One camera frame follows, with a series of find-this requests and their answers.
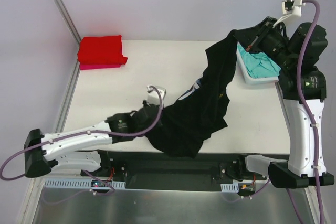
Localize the black daisy print t-shirt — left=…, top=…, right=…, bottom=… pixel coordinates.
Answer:
left=145, top=30, right=237, bottom=158

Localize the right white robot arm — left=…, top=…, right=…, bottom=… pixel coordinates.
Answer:
left=234, top=17, right=335, bottom=189

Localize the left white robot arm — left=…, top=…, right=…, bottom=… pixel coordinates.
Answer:
left=24, top=100, right=163, bottom=178

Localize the crumpled teal t-shirt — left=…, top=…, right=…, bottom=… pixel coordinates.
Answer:
left=237, top=44, right=281, bottom=79

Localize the white plastic basket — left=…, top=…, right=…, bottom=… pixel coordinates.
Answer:
left=236, top=48, right=279, bottom=86

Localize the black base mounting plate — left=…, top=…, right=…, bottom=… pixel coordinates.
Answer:
left=80, top=152, right=271, bottom=190

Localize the folded red t-shirt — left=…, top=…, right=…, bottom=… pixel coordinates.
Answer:
left=77, top=35, right=128, bottom=65

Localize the folded pink t-shirt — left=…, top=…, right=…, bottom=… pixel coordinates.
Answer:
left=79, top=63, right=121, bottom=70

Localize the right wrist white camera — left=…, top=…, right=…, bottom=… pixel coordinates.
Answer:
left=273, top=0, right=305, bottom=28

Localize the left white cable duct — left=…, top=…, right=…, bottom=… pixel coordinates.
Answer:
left=44, top=178, right=126, bottom=190

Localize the white cable duct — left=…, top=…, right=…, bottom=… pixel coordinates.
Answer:
left=220, top=183, right=239, bottom=193
left=44, top=178, right=126, bottom=190

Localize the right white cable duct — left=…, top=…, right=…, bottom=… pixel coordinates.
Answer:
left=220, top=183, right=239, bottom=193

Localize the left aluminium frame post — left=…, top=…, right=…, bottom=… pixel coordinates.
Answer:
left=40, top=0, right=82, bottom=45

